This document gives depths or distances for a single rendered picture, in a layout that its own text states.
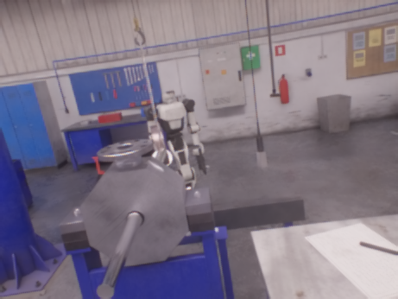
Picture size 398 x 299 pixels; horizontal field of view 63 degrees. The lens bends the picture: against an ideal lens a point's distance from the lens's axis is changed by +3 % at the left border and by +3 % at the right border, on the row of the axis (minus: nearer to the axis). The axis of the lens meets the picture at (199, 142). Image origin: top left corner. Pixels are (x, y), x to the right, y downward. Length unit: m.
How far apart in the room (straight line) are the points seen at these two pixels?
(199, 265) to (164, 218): 0.32
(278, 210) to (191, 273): 0.65
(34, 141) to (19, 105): 0.73
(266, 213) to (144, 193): 0.82
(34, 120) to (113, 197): 5.63
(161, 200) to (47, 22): 6.22
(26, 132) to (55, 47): 1.81
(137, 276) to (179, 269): 0.21
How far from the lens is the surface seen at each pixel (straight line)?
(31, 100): 7.02
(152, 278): 1.76
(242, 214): 1.98
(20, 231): 3.52
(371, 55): 7.30
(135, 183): 1.48
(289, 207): 2.01
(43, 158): 7.22
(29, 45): 7.54
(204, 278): 1.74
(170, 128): 3.25
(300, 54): 6.84
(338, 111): 6.60
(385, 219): 1.85
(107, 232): 1.63
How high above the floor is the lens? 1.76
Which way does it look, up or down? 15 degrees down
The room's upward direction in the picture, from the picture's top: 9 degrees counter-clockwise
